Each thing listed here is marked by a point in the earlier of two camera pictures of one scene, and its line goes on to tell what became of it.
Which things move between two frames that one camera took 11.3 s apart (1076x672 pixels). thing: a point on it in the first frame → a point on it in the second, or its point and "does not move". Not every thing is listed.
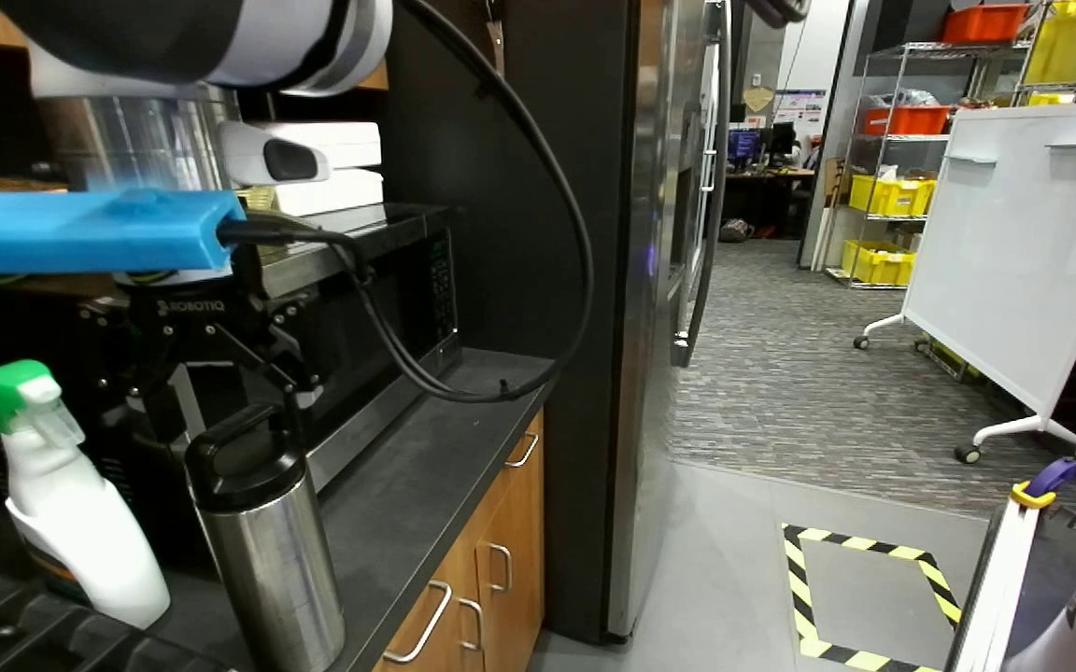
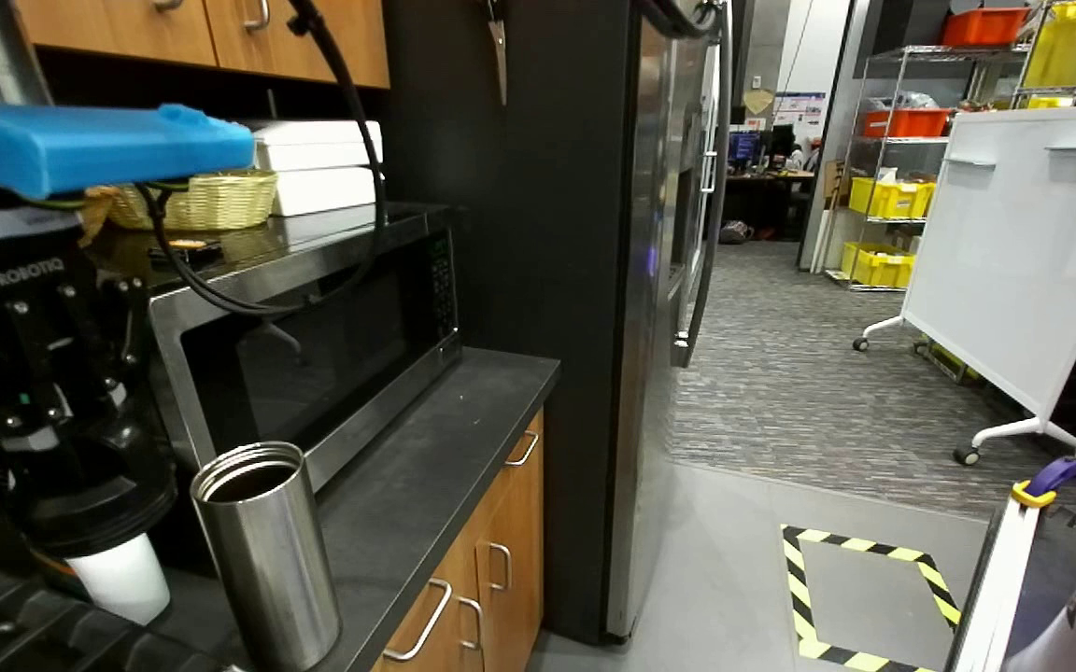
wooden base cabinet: x=482 y=610 does not move
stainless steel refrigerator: x=665 y=78 does not move
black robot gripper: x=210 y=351 → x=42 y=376
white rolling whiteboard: x=1022 y=238 does not move
